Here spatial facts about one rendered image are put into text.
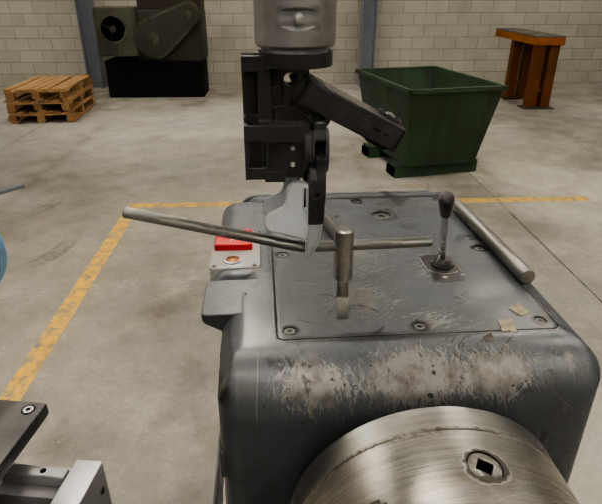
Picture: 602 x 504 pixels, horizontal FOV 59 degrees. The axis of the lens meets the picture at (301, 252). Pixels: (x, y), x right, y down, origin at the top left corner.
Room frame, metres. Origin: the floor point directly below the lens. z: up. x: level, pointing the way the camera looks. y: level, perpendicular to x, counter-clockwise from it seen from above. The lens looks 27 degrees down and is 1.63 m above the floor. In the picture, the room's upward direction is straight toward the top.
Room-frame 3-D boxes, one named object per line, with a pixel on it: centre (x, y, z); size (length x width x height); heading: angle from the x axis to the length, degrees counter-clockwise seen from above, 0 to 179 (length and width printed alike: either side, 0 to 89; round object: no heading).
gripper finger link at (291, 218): (0.51, 0.01, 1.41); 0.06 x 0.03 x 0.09; 95
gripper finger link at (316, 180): (0.51, -0.01, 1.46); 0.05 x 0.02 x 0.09; 6
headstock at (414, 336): (0.76, -0.10, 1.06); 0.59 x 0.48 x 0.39; 4
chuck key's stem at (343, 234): (0.54, -0.05, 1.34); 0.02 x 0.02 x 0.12
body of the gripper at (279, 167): (0.53, 0.01, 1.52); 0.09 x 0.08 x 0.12; 95
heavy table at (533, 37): (8.79, -3.47, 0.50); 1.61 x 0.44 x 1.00; 2
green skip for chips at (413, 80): (5.35, -1.19, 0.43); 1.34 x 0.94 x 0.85; 14
